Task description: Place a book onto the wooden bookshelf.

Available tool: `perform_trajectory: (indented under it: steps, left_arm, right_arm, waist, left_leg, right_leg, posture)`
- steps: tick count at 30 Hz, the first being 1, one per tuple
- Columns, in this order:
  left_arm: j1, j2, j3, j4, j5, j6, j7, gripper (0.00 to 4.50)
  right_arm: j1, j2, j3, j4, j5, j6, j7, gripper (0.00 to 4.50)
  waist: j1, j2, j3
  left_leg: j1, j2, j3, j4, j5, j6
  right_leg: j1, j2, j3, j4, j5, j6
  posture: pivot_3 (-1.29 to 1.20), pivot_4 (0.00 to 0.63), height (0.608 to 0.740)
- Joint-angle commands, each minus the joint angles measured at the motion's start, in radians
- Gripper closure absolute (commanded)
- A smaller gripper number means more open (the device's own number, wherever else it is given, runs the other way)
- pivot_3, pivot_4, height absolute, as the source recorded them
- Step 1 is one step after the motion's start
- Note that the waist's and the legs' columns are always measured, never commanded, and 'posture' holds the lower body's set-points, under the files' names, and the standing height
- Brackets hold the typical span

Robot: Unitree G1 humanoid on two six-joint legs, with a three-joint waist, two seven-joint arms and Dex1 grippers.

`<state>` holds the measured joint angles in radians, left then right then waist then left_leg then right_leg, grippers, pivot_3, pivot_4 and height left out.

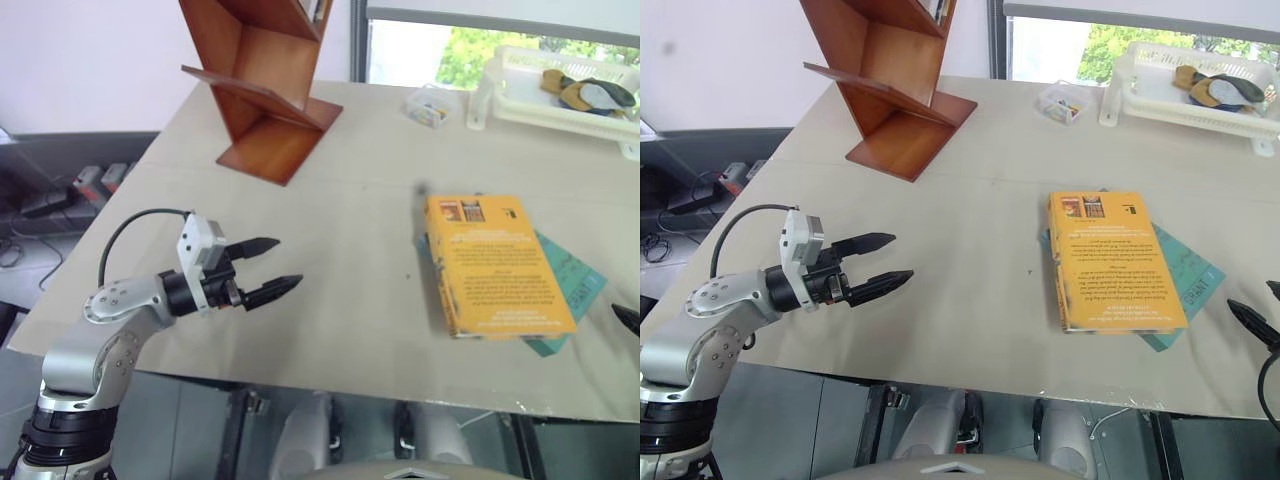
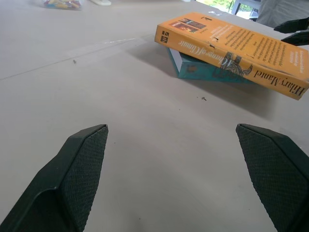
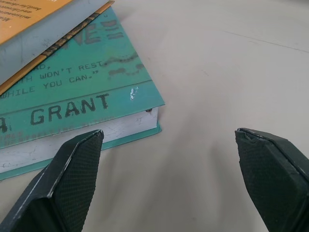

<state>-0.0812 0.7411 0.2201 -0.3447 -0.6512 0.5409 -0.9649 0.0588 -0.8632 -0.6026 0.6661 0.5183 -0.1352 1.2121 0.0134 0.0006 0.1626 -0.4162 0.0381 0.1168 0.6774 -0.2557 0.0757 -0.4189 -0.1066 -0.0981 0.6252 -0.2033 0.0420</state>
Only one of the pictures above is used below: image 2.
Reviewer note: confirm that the orange paperback book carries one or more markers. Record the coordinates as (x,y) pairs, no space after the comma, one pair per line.
(241,48)

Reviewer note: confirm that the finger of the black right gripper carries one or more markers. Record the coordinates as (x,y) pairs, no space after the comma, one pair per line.
(293,25)
(298,38)

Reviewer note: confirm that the white flat object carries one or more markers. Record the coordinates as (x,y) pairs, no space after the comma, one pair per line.
(102,2)

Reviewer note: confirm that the person in grey clothing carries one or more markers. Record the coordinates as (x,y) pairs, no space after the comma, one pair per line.
(281,10)

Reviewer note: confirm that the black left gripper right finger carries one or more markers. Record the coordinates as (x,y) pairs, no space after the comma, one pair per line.
(275,174)

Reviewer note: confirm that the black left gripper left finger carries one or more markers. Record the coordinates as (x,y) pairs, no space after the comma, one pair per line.
(60,183)

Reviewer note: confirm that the clear bag of colourful pieces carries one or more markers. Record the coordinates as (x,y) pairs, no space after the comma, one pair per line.
(63,4)

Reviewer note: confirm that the teal hardcover book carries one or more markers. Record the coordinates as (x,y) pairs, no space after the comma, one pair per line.
(202,70)

